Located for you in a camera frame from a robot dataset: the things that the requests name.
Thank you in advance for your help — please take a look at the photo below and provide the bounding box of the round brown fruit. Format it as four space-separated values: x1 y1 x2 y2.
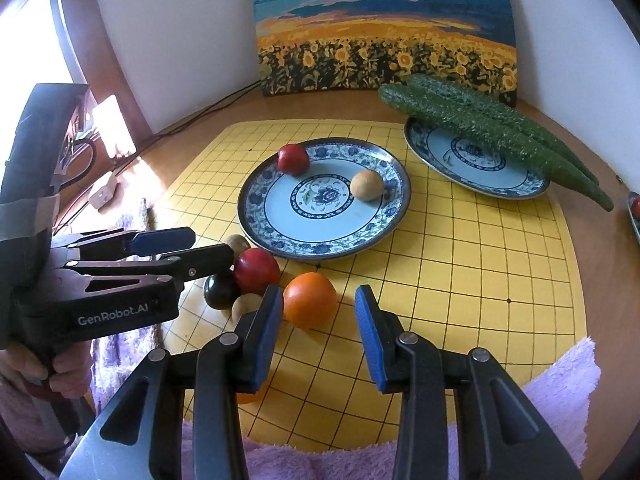
350 170 385 202
223 234 252 256
231 292 264 322

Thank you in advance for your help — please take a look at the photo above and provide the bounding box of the dark purple plum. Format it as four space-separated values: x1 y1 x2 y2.
204 271 242 311

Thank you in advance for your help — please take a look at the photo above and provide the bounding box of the black cable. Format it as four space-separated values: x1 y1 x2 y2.
125 78 262 163

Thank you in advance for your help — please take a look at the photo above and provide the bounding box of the person's left forearm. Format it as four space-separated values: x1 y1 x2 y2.
0 385 81 458

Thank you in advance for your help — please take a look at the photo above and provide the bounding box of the green cucumber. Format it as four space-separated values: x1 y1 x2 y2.
400 80 599 186
406 74 561 151
378 84 614 212

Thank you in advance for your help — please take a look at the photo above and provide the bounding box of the purple fluffy towel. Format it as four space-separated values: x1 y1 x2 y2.
180 337 601 480

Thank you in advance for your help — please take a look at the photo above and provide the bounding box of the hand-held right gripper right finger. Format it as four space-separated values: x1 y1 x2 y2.
355 284 583 480

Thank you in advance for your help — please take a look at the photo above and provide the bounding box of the yellow grid game board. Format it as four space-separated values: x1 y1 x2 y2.
162 120 587 453

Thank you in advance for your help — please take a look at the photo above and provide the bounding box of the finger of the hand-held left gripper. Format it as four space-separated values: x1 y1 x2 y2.
52 244 235 307
50 226 197 262

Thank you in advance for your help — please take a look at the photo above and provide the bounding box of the small vegetable dish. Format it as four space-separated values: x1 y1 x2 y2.
626 191 640 246

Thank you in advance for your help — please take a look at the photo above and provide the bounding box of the white power adapter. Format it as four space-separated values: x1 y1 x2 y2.
89 171 118 207

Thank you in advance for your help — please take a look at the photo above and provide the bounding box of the small blue floral plate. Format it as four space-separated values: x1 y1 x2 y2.
404 116 551 201

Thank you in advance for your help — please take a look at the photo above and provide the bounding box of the red apple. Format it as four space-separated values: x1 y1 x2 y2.
277 143 310 176
233 248 281 296

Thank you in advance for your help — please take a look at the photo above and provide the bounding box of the sunflower field painting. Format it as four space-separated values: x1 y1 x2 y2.
251 0 518 107

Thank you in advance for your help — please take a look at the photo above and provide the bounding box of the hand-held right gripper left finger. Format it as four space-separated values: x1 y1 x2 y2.
60 285 284 480

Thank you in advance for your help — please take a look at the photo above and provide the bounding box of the large blue floral plate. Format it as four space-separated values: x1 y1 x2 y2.
237 138 412 262

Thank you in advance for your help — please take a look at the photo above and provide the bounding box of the person's left hand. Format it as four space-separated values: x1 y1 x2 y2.
0 346 94 401

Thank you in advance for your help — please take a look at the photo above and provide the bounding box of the pale purple striped cloth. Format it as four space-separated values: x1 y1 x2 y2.
90 197 168 411

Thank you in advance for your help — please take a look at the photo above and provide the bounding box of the brown wooden window frame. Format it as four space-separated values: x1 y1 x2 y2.
47 0 153 138

